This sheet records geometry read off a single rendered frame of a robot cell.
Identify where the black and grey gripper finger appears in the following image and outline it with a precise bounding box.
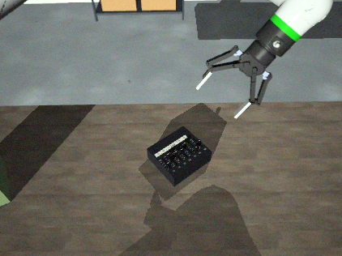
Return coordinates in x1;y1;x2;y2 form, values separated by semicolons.
234;67;272;118
196;45;250;90

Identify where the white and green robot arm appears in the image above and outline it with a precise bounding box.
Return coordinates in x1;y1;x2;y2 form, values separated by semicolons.
0;0;333;57

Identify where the black lighting desk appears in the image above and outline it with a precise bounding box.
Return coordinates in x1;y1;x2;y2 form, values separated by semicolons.
147;126;212;186

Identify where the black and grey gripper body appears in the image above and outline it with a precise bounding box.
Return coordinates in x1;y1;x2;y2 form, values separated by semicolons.
239;40;276;77

